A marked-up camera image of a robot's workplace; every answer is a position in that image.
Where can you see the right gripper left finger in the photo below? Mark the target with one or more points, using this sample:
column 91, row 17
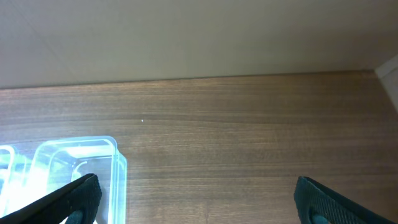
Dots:
column 76, row 202

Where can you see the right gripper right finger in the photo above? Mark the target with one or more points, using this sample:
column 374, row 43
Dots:
column 317, row 203

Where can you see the right clear plastic container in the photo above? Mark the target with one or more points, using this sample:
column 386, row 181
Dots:
column 58, row 162

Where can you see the clear plastic container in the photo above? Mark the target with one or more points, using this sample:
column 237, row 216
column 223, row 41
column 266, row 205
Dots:
column 58, row 162
column 8, row 158

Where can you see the left clear plastic container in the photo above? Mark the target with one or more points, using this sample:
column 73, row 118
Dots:
column 8, row 158

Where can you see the white object at table edge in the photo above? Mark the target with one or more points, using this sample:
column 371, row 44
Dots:
column 387, row 74

